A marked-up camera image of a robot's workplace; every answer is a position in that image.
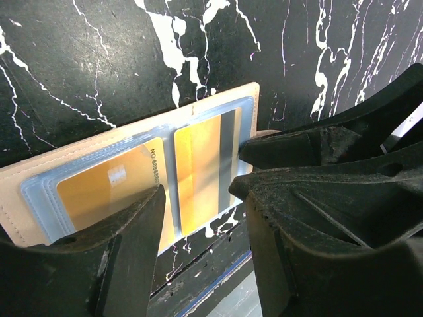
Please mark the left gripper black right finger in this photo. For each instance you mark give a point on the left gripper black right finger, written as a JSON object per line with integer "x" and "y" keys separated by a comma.
{"x": 301, "y": 271}

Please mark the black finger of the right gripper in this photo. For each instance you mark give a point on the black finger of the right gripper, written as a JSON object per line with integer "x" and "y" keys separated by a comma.
{"x": 352, "y": 135}
{"x": 373, "y": 202}

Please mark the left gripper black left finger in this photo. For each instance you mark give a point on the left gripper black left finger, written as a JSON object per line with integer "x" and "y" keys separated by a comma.
{"x": 105, "y": 269}

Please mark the beige leather card holder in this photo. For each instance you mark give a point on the beige leather card holder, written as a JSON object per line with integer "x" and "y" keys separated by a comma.
{"x": 32, "y": 211}

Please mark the gold card with magnetic stripe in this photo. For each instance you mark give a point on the gold card with magnetic stripe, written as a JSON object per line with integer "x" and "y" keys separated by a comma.
{"x": 205, "y": 161}

